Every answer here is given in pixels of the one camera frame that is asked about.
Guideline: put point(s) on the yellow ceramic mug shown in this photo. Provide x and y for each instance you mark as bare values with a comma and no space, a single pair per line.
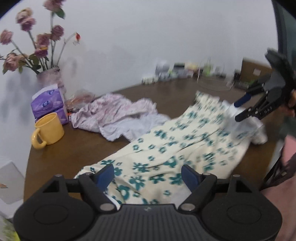
48,131

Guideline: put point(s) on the person right hand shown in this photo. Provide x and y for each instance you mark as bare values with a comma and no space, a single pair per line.
290,110

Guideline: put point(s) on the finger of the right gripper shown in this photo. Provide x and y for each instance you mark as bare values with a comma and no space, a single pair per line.
252,111
254,89

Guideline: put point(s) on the pink marbled vase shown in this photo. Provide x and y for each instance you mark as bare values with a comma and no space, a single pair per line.
50,77

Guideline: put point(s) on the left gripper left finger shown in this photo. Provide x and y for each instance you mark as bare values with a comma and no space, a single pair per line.
93,187

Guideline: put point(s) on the white astronaut figurine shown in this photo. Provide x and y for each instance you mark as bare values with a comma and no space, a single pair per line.
162,70

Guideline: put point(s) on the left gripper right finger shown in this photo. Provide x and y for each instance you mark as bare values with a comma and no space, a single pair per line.
201,187

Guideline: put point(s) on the white power strip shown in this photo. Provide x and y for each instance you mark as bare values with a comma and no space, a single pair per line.
149,80

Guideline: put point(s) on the pink floral garment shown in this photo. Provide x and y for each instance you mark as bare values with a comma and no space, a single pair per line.
114,115

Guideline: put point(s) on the brown wooden chair back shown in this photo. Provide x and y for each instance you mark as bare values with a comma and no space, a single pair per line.
252,70

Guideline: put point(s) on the dried rose bouquet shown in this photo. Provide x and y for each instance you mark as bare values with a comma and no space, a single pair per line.
48,47

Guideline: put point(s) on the cream green-flower garment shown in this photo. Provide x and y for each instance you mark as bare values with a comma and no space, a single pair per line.
206,137

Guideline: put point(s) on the plastic snack bag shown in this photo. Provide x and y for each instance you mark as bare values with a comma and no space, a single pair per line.
78,100

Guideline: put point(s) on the green charger block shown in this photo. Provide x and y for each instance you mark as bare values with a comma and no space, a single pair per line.
207,69

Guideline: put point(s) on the purple tissue pack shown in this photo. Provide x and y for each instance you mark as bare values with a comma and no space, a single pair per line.
48,100

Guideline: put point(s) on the white tin box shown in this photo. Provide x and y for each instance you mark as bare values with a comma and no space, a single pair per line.
183,73

